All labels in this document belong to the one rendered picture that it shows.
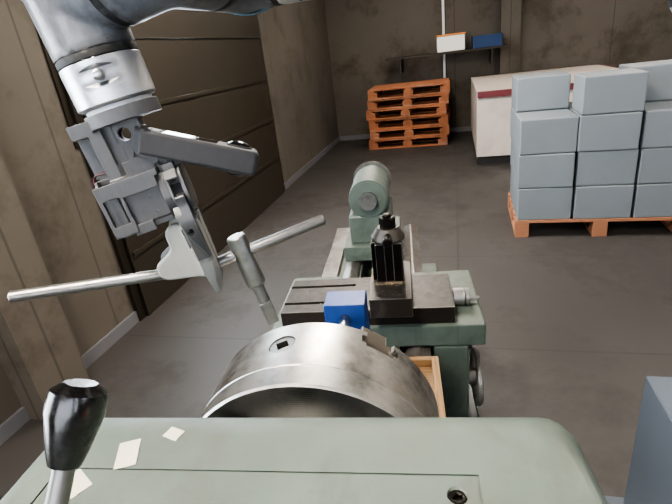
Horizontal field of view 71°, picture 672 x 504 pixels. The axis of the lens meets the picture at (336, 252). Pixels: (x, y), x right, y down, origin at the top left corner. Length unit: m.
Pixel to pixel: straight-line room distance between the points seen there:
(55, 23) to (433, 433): 0.47
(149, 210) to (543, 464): 0.41
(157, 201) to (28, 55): 2.65
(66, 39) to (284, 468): 0.40
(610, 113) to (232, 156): 3.64
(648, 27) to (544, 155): 5.61
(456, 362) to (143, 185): 0.92
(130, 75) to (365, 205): 1.19
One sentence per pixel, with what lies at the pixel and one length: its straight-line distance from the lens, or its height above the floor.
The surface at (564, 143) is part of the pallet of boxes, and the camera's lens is 3.95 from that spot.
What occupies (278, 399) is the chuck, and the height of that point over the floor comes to 1.22.
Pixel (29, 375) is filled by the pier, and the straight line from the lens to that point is 2.79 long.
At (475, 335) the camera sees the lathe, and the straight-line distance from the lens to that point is 1.19.
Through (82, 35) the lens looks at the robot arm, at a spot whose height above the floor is 1.59.
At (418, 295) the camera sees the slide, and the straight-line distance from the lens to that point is 1.20.
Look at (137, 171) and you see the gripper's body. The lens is 0.51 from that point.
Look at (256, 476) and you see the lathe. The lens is 0.41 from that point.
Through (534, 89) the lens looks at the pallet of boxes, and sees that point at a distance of 4.26.
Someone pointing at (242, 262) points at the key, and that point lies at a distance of 0.53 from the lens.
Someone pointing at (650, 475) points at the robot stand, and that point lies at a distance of 0.82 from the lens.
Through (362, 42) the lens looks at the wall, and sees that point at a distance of 9.02.
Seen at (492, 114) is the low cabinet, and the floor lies 0.63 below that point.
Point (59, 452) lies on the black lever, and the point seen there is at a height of 1.37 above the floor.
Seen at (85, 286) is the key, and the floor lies 1.36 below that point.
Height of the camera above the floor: 1.55
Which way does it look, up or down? 23 degrees down
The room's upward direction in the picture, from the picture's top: 7 degrees counter-clockwise
